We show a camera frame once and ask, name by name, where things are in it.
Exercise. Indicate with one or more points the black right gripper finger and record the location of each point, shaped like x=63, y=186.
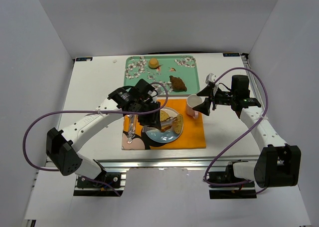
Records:
x=204, y=107
x=208, y=91

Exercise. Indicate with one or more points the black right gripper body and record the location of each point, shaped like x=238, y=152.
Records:
x=214, y=101

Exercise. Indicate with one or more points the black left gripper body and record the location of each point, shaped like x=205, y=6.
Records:
x=151, y=117

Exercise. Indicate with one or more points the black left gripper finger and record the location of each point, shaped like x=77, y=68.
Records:
x=153, y=106
x=150, y=122

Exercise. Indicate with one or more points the large bread loaf slice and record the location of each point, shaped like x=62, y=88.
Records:
x=166, y=121

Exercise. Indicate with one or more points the small bread slice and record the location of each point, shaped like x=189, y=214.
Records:
x=178, y=124

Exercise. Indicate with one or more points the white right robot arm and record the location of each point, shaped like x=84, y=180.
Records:
x=278, y=164

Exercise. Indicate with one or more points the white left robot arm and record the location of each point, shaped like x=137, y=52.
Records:
x=63, y=146

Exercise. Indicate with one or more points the round bread bun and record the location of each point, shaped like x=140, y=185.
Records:
x=153, y=63

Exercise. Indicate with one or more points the pink white mug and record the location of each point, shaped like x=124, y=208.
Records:
x=192, y=101

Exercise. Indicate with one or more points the silver fork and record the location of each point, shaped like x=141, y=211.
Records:
x=133, y=121

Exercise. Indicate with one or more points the blue white round plate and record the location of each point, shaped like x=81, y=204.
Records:
x=163, y=137

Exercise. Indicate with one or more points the silver spoon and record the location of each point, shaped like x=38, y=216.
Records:
x=129, y=140

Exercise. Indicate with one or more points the brown croissant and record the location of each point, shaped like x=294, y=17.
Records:
x=177, y=84

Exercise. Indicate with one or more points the orange cartoon placemat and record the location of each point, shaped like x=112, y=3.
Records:
x=192, y=136

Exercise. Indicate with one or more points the green floral serving tray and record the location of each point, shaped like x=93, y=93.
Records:
x=182, y=66

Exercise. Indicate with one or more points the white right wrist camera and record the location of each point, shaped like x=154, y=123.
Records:
x=210, y=78

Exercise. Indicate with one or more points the aluminium table frame rail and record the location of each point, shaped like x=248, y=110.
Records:
x=173, y=162

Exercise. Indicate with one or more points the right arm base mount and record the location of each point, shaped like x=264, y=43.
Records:
x=228, y=189

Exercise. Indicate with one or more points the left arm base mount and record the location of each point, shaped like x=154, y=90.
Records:
x=110, y=186

